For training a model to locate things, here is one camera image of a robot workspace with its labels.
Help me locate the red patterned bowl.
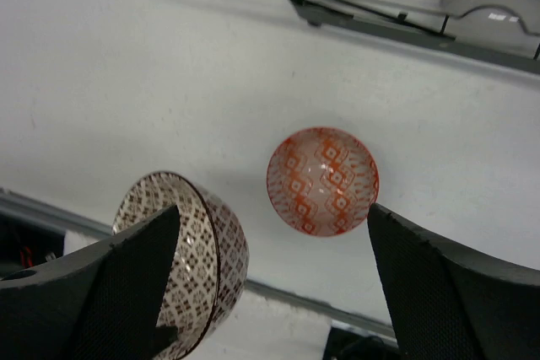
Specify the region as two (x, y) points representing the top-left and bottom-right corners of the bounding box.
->
(266, 126), (380, 237)

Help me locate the brown patterned bowl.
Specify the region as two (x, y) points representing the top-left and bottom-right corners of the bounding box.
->
(113, 171), (250, 359)

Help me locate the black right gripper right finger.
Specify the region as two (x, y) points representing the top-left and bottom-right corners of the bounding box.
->
(367, 204), (539, 360)

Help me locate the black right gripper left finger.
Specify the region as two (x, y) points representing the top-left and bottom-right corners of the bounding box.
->
(1, 206), (180, 359)

